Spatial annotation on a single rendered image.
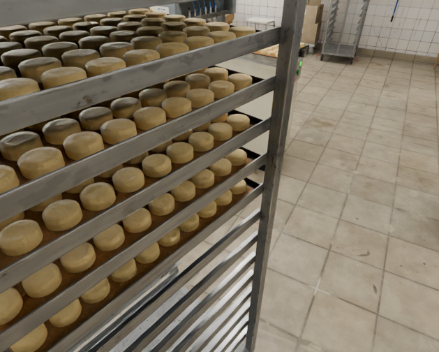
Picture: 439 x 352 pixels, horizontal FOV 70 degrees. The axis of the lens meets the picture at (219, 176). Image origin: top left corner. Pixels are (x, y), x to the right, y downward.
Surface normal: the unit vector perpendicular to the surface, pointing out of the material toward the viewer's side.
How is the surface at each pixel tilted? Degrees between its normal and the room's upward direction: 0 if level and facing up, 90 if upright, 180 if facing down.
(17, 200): 90
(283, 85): 90
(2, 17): 90
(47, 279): 0
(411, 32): 90
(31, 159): 0
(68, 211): 0
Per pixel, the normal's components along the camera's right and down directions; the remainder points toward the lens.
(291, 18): -0.66, 0.44
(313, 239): 0.00, -0.81
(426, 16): -0.47, 0.51
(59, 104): 0.75, 0.39
